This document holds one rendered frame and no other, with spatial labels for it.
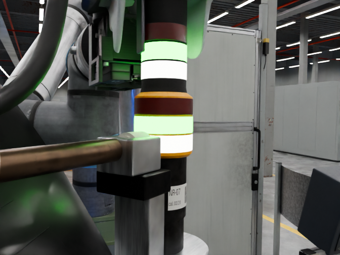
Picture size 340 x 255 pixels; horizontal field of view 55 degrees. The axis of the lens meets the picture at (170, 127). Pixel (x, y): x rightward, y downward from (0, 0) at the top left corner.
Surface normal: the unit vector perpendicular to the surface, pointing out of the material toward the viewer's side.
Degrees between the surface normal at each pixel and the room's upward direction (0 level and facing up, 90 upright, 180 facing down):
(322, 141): 90
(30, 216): 49
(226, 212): 90
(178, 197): 90
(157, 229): 90
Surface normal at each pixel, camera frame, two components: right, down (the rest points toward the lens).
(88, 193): 0.03, -0.19
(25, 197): 0.64, -0.65
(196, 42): -0.87, 0.08
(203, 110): 0.39, 0.04
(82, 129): -0.03, 0.04
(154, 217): 0.85, 0.04
